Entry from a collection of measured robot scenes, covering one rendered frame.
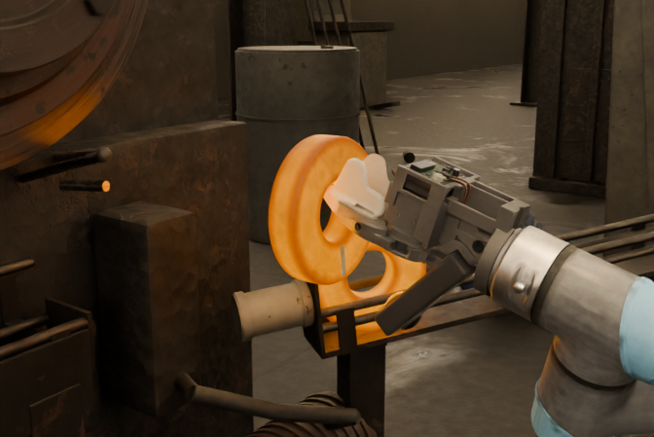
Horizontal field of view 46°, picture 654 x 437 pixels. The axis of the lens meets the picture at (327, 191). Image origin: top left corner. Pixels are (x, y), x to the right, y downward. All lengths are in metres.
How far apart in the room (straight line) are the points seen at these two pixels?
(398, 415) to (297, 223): 1.41
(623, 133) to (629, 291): 2.60
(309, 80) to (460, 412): 1.72
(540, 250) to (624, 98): 2.58
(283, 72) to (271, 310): 2.47
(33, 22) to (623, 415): 0.59
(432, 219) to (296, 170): 0.14
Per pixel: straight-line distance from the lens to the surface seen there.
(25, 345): 0.80
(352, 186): 0.74
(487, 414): 2.13
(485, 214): 0.70
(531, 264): 0.66
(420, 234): 0.69
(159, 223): 0.87
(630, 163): 3.23
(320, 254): 0.76
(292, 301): 0.93
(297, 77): 3.33
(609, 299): 0.65
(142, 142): 0.97
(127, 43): 0.82
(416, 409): 2.13
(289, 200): 0.72
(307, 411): 0.94
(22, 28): 0.65
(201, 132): 1.04
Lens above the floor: 1.02
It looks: 13 degrees down
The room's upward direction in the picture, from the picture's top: straight up
